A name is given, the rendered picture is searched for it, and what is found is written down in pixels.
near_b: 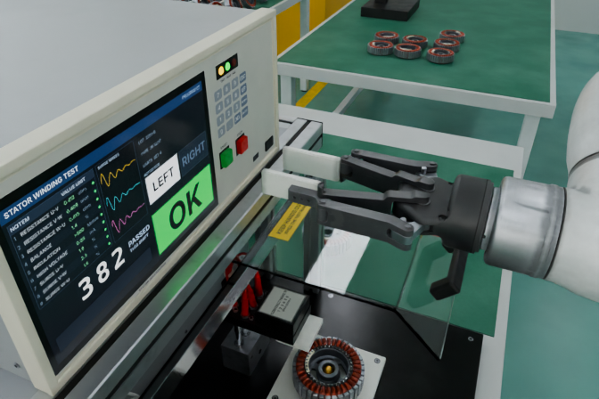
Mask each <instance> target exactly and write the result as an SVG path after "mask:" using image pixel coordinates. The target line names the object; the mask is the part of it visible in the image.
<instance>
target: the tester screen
mask: <svg viewBox="0 0 599 399"><path fill-rule="evenodd" d="M204 131H205V132H206V140H207V148H208V155H207V156H206V157H205V158H204V159H202V160H201V161H200V162H199V163H198V164H197V165H196V166H195V167H193V168H192V169H191V170H190V171H189V172H188V173H186V174H185V175H184V176H183V177H182V178H181V179H180V180H178V181H177V182H176V183H175V184H174V185H173V186H171V187H170V188H169V189H168V190H167V191H166V192H165V193H163V194H162V195H161V196H160V197H159V198H158V199H156V200H155V201H154V202H153V203H152V204H151V205H150V201H149V196H148V191H147V187H146V182H145V178H146V177H148V176H149V175H150V174H152V173H153V172H154V171H155V170H156V169H158V168H159V167H160V166H162V165H163V164H164V163H165V162H167V161H168V160H169V159H171V158H172V157H173V156H174V155H176V154H177V153H178V152H179V151H181V150H182V149H183V148H184V147H185V146H186V145H187V144H188V143H190V142H191V141H192V140H194V139H195V138H196V137H197V136H199V135H200V134H201V133H203V132H204ZM208 164H209V166H210V158H209V143H208V135H207V127H206V119H205V111H204V103H203V95H202V87H201V81H200V82H199V83H197V84H196V85H193V86H192V87H190V88H189V89H187V90H186V91H184V92H183V93H181V94H180V95H178V96H177V97H176V98H174V99H173V100H171V101H170V102H167V103H166V104H164V105H163V106H161V107H160V108H158V109H157V110H155V111H154V112H153V113H151V114H150V115H148V116H147V117H145V118H143V119H141V120H140V121H138V122H137V123H135V124H134V125H132V126H131V127H130V128H128V129H127V130H125V131H124V132H122V133H120V134H118V135H117V136H115V137H114V138H112V139H111V140H109V141H108V142H107V143H105V144H104V145H102V146H101V147H99V148H97V149H96V150H94V151H92V152H91V153H89V154H88V155H86V156H85V157H84V158H82V159H81V160H79V161H78V162H76V163H75V164H73V165H71V166H70V167H68V168H66V169H65V170H63V171H62V172H60V173H59V174H58V175H56V176H55V177H53V178H52V179H50V180H48V181H47V182H45V183H43V184H42V185H40V186H39V187H37V188H36V189H35V190H34V191H32V192H30V193H29V194H27V195H25V196H24V197H22V198H21V199H19V200H17V201H16V202H14V203H13V204H11V206H9V207H8V208H6V209H4V210H2V211H1V212H0V224H1V227H2V229H3V232H4V235H5V238H6V239H7V242H8V244H9V247H10V249H11V251H12V254H13V257H14V259H15V262H16V264H17V266H18V268H19V270H20V273H21V277H22V279H23V281H24V283H25V285H26V288H27V290H28V293H29V296H30V298H31V300H32V303H33V305H34V307H35V309H36V312H37V315H38V318H39V320H40V322H41V324H42V327H43V329H44V332H45V334H46V337H47V339H48V342H49V344H50V347H51V348H52V350H53V354H54V357H55V359H56V362H57V363H58V365H59V364H60V363H61V362H62V361H63V360H64V359H65V358H66V357H67V356H68V355H69V354H70V353H71V352H72V351H73V350H74V349H75V347H76V346H77V345H78V344H79V343H80V342H81V341H82V340H83V339H84V338H85V337H86V336H87V335H88V334H89V333H90V332H91V331H92V330H93V329H94V328H95V326H96V325H97V324H98V323H99V322H100V321H101V320H102V319H103V318H104V317H105V316H106V315H107V314H108V313H109V312H110V311H111V310H112V309H113V308H114V307H115V306H116V305H117V303H118V302H119V301H120V300H121V299H122V298H123V297H124V296H125V295H126V294H127V293H128V292H129V291H130V290H131V289H132V288H133V287H134V286H135V285H136V284H137V283H138V282H139V281H140V280H141V279H142V278H143V277H144V276H145V275H146V274H147V273H148V272H149V271H150V270H151V269H152V268H153V267H154V266H155V265H156V264H157V263H158V262H159V260H160V259H161V258H162V257H163V256H164V255H165V254H166V253H167V252H168V251H169V250H170V249H171V248H172V247H173V246H174V245H175V244H176V243H177V242H178V241H179V240H180V238H181V237H182V236H183V235H184V234H185V233H186V232H187V231H188V230H189V229H190V228H191V227H192V226H193V225H194V224H195V223H196V222H197V221H198V220H199V219H200V218H201V216H202V215H203V214H204V213H205V212H206V211H207V210H208V209H209V208H210V207H211V206H212V205H213V204H214V203H215V198H214V190H213V183H212V190H213V198H214V199H213V200H212V201H211V202H210V203H209V205H208V206H207V207H206V208H205V209H204V210H203V211H202V212H201V213H200V214H199V215H198V216H197V217H196V218H195V219H194V220H193V221H192V222H191V223H190V224H189V225H188V226H187V227H186V228H185V229H184V230H183V231H182V232H181V233H180V234H179V236H178V237H177V238H176V239H175V240H174V241H173V242H172V243H171V244H170V245H169V246H168V247H167V248H166V249H165V250H164V251H163V252H162V253H161V254H160V253H159V250H158V245H157V241H156V236H155V231H154V227H153V222H152V215H153V214H154V213H156V212H157V211H158V210H159V209H160V208H161V207H162V206H163V205H164V204H166V203H167V202H168V201H169V200H170V199H171V198H172V197H173V196H174V195H176V194H177V193H178V192H179V191H180V190H181V189H182V188H183V187H184V186H185V185H187V184H188V183H189V182H190V181H191V180H192V179H193V178H194V177H195V176H197V174H199V173H200V171H202V169H203V168H205V167H206V166H207V165H208ZM210 174H211V167H210ZM211 182H212V175H211ZM122 241H124V244H125V248H126V252H127V259H128V261H127V262H126V263H125V264H124V265H123V266H122V267H121V268H120V269H119V270H118V271H117V272H116V273H115V274H114V275H113V276H112V277H111V278H110V279H109V280H108V281H107V282H105V283H104V284H103V285H102V286H101V287H100V288H99V289H98V290H97V291H96V292H95V293H94V294H93V295H92V296H91V297H90V298H89V299H88V300H87V301H86V302H85V303H84V304H83V305H82V306H81V305H80V303H79V300H78V295H77V292H76V290H75V288H74V285H75V284H76V283H78V282H79V281H80V280H81V279H82V278H83V277H84V276H85V275H86V274H88V273H89V272H90V271H91V270H92V269H93V268H94V267H95V266H96V265H98V264H99V263H100V262H101V261H102V260H103V259H104V258H105V257H106V256H108V255H109V254H110V253H111V252H112V250H114V249H115V248H116V247H117V246H118V245H119V244H120V243H121V242H122ZM148 248H150V249H151V252H152V260H151V261H150V262H149V263H148V264H147V265H146V266H145V267H144V269H143V270H142V271H141V272H140V273H139V274H137V276H136V277H135V278H134V279H133V280H132V281H131V282H129V283H128V285H127V286H126V287H125V288H124V289H123V290H121V291H120V293H119V294H118V295H117V296H116V297H115V298H113V299H112V301H111V302H110V303H109V304H108V305H107V306H105V307H104V308H103V310H102V311H101V312H100V313H99V314H98V315H97V316H96V317H95V318H94V319H93V320H92V321H91V322H90V323H89V324H88V325H87V326H86V327H85V328H84V329H83V330H82V331H81V332H80V333H79V334H78V335H77V336H76V337H75V338H74V339H73V340H72V341H71V342H70V343H69V344H68V345H67V346H66V347H65V348H64V349H63V350H62V351H61V352H60V349H59V347H58V345H57V343H56V339H57V338H58V337H59V336H60V335H61V334H62V333H63V332H64V331H65V330H66V329H67V328H68V327H69V326H70V325H71V324H72V323H73V322H74V321H75V320H76V319H77V318H78V317H79V316H80V315H81V314H82V313H83V312H84V311H85V310H86V309H87V308H88V307H89V306H90V305H91V304H92V303H93V302H94V301H95V300H96V299H97V298H98V297H99V296H100V295H101V294H102V293H103V292H104V291H105V290H106V289H107V288H109V286H110V285H111V284H112V283H113V282H114V281H115V280H117V279H118V277H119V276H120V275H121V274H122V273H123V272H125V271H126V269H127V268H128V267H129V266H130V265H131V264H133V263H134V262H135V260H136V259H137V258H138V257H139V256H141V255H142V254H143V253H144V251H145V250H147V249H148Z"/></svg>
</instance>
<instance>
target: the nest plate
mask: <svg viewBox="0 0 599 399"><path fill-rule="evenodd" d="M298 350H299V349H298V348H295V347H294V348H293V349H292V350H291V353H290V355H289V357H288V359H287V361H286V362H285V364H284V366H283V368H282V370H281V372H280V374H279V376H278V378H277V380H276V382H275V383H274V385H273V387H272V389H271V391H270V393H269V395H268V397H267V399H302V397H300V396H299V393H297V391H296V389H295V387H294V385H293V380H292V363H293V358H294V357H295V354H296V353H297V352H298ZM357 351H358V352H359V353H360V355H361V356H362V358H363V361H364V364H365V376H364V385H363V388H362V391H361V392H360V395H359V396H358V397H357V399H373V398H374V395H375V392H376V389H377V387H378V384H379V381H380V378H381V375H382V371H383V367H384V364H385V362H386V358H385V357H382V356H379V355H377V354H373V353H370V352H367V351H365V350H362V349H359V348H357ZM339 370H340V372H341V375H340V377H341V378H343V379H344V378H345V377H346V373H345V370H344V369H343V368H342V366H341V365H340V366H339ZM310 373H311V375H312V376H313V377H314V378H315V379H316V380H318V379H317V376H316V371H315V370H312V371H311V372H310Z"/></svg>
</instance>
